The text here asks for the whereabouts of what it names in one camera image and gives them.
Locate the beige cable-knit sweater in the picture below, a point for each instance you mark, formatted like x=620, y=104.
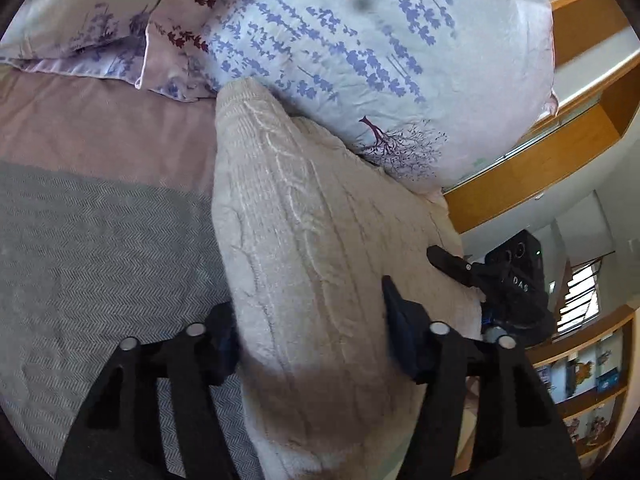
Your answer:
x=306, y=231

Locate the pink floral pillow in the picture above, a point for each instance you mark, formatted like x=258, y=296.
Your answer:
x=103, y=39
x=429, y=90

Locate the wooden bookshelf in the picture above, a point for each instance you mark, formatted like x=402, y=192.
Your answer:
x=588, y=370

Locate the grey pink checked bedsheet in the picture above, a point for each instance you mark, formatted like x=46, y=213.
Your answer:
x=105, y=233

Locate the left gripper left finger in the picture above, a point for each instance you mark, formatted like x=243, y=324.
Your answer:
x=116, y=433

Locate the wooden headboard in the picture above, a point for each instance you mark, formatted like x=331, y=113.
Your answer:
x=597, y=67

